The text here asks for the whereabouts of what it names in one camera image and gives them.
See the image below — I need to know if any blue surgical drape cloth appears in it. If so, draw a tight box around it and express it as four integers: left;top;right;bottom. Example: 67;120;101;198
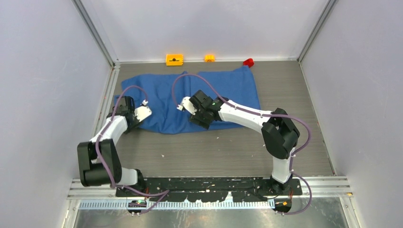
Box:
121;66;260;134

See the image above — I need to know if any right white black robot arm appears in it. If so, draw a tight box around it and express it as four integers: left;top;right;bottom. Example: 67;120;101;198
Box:
178;90;300;195

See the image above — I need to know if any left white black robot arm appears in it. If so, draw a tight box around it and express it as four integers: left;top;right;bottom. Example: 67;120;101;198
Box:
77;96;152;197

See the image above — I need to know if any small yellow plastic block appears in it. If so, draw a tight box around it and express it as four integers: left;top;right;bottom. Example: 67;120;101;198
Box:
204;55;215;62

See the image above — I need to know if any large yellow plastic block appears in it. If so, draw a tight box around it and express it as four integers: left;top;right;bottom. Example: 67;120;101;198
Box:
165;54;184;67

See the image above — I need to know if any red plastic object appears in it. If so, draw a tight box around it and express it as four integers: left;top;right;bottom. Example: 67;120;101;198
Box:
242;58;255;68

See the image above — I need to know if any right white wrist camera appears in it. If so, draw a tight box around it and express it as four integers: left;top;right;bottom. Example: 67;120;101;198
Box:
176;96;198;115

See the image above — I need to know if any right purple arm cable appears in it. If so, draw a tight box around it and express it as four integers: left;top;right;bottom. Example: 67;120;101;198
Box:
171;73;313;216

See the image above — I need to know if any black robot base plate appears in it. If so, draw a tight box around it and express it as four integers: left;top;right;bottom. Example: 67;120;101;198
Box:
116;177;302;202

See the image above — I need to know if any aluminium frame rail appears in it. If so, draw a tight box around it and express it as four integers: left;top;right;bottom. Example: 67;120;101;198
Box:
67;176;353;200

